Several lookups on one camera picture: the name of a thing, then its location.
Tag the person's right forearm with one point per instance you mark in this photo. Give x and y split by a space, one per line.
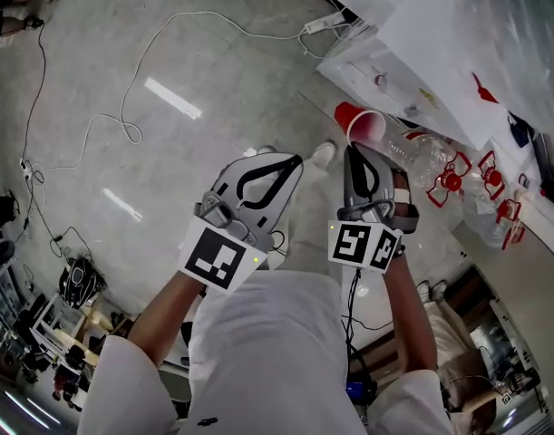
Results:
410 315

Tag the large clear plastic sheet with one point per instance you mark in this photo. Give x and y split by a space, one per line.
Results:
517 39

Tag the person's white shirt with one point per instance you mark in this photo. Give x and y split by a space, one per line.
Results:
267 356

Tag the black bag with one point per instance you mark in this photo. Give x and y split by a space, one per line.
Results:
79 283

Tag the small blue device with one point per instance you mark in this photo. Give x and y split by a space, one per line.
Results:
356 388

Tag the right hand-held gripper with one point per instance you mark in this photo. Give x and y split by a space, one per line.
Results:
349 243

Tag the person's white shoe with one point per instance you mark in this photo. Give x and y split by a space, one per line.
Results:
324 152
265 150

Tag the person's white trousers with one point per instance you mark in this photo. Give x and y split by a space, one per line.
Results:
310 215

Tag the red plastic cup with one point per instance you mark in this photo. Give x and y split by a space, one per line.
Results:
356 120

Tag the person's white right shoe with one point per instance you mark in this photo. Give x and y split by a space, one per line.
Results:
324 152

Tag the red plastic piece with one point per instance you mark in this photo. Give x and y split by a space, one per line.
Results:
484 92

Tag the clear plastic packet with sheet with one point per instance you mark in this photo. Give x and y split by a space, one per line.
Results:
372 73

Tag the brown wooden cabinet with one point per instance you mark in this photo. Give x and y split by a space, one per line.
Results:
467 292

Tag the person's right hand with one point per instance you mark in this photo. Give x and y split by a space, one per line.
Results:
402 197

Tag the dark blue small item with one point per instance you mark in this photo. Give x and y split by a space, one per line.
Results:
519 130

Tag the black flat device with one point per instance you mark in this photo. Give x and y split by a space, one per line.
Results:
552 163

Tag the person's left forearm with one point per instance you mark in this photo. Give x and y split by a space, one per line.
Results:
168 317

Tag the large white board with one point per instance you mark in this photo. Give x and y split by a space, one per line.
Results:
440 52

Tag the white shelf rack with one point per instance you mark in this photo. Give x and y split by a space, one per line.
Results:
45 329

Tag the person's white left shoe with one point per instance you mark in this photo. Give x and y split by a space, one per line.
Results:
265 150

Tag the small white power strip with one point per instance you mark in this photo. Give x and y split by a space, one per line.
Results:
25 168

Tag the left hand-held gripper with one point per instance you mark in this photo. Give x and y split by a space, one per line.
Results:
213 258

